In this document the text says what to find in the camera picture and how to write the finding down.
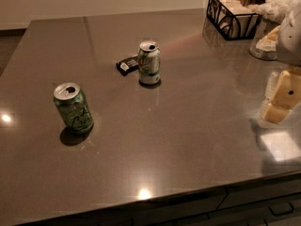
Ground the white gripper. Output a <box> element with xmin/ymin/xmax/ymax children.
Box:
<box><xmin>261</xmin><ymin>0</ymin><xmax>301</xmax><ymax>124</ymax></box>

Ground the white green 7up can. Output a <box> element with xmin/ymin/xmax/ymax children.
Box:
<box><xmin>137</xmin><ymin>40</ymin><xmax>161</xmax><ymax>85</ymax></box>

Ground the green soda can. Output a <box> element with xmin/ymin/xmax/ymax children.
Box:
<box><xmin>54</xmin><ymin>83</ymin><xmax>93</xmax><ymax>135</ymax></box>

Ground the white crumpled bag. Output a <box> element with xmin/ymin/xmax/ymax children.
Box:
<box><xmin>247</xmin><ymin>0</ymin><xmax>301</xmax><ymax>24</ymax></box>

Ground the black snack bar wrapper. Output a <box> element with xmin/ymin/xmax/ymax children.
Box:
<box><xmin>116</xmin><ymin>56</ymin><xmax>138</xmax><ymax>76</ymax></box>

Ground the black wire basket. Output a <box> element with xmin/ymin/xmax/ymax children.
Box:
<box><xmin>206</xmin><ymin>0</ymin><xmax>261</xmax><ymax>40</ymax></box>

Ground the black drawer handle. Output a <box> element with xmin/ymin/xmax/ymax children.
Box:
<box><xmin>269</xmin><ymin>202</ymin><xmax>295</xmax><ymax>217</ymax></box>

